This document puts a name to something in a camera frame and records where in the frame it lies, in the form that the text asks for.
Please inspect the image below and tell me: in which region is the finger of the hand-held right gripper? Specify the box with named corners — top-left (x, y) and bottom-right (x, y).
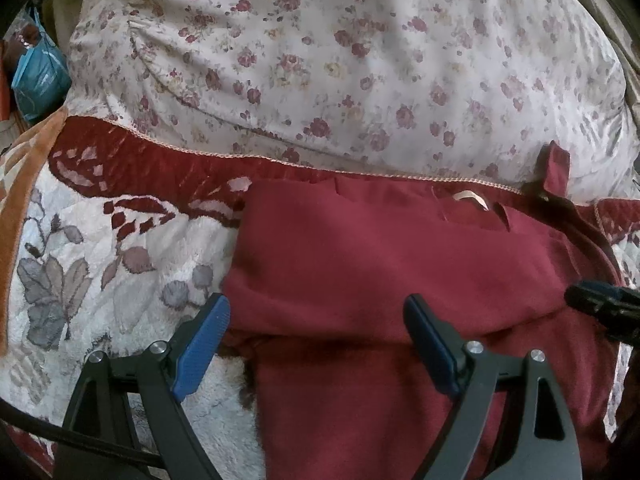
top-left (564, 280), bottom-right (640, 347)

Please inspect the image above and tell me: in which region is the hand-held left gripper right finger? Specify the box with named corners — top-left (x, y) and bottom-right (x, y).
top-left (403, 293), bottom-right (585, 480)

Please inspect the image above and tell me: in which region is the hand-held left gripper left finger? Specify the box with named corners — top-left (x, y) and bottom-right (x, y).
top-left (55, 292), bottom-right (232, 480)

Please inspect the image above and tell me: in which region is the dark red garment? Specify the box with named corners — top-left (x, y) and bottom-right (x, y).
top-left (222, 142), bottom-right (626, 480)

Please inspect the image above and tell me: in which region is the red and white floral blanket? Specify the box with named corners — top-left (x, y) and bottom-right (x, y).
top-left (0, 105), bottom-right (640, 480)

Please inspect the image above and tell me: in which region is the floral print duvet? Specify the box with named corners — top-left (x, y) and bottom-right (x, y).
top-left (65, 0), bottom-right (640, 206)

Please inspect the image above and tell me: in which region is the blue plastic bag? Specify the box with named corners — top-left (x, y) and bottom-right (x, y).
top-left (11, 7), bottom-right (73, 126)

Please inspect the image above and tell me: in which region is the black cable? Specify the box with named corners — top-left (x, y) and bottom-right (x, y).
top-left (0, 395), bottom-right (166, 468)

